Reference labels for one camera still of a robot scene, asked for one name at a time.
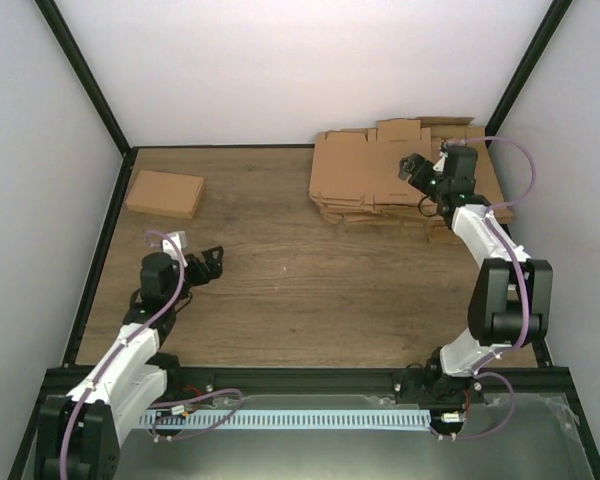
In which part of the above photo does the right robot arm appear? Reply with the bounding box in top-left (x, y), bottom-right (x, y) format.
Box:
top-left (399, 142), bottom-right (553, 403)

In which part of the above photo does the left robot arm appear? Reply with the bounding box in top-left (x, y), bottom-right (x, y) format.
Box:
top-left (34, 243), bottom-right (224, 479)

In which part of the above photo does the folded brown cardboard box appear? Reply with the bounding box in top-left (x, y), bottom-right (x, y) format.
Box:
top-left (125, 170), bottom-right (205, 219)

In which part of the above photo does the stack of flat cardboard sheets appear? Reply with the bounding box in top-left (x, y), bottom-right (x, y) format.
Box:
top-left (309, 117), bottom-right (485, 244)

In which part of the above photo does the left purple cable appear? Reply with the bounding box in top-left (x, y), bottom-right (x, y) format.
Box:
top-left (59, 229), bottom-right (244, 480)

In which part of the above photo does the purple cable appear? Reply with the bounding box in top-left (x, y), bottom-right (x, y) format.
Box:
top-left (59, 229), bottom-right (244, 480)
top-left (436, 135), bottom-right (537, 443)

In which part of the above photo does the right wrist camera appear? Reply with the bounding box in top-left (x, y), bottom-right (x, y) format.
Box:
top-left (433, 148), bottom-right (447, 174)

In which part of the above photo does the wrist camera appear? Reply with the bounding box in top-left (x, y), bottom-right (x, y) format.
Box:
top-left (433, 148), bottom-right (447, 174)
top-left (162, 230), bottom-right (188, 251)

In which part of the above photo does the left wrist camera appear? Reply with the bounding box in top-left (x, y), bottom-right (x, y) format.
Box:
top-left (162, 230), bottom-right (188, 251)

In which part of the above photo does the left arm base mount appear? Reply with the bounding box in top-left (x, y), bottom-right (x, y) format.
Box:
top-left (147, 353), bottom-right (215, 403)

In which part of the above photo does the light blue slotted cable duct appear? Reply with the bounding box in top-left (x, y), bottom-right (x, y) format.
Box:
top-left (138, 409), bottom-right (431, 431)

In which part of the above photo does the black aluminium frame rail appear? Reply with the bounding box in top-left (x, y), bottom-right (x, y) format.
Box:
top-left (44, 365), bottom-right (571, 407)

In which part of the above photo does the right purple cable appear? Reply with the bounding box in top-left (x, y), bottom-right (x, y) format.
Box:
top-left (436, 135), bottom-right (537, 443)

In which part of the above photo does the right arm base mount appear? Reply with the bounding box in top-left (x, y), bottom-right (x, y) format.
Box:
top-left (392, 347), bottom-right (484, 408)

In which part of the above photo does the right black corner post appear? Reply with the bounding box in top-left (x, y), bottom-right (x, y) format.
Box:
top-left (485, 0), bottom-right (572, 136)

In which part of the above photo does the black corner post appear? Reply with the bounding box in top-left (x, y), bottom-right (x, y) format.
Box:
top-left (485, 0), bottom-right (572, 136)
top-left (33, 0), bottom-right (132, 157)

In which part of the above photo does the left black corner post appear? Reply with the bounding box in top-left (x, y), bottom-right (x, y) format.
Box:
top-left (33, 0), bottom-right (132, 157)

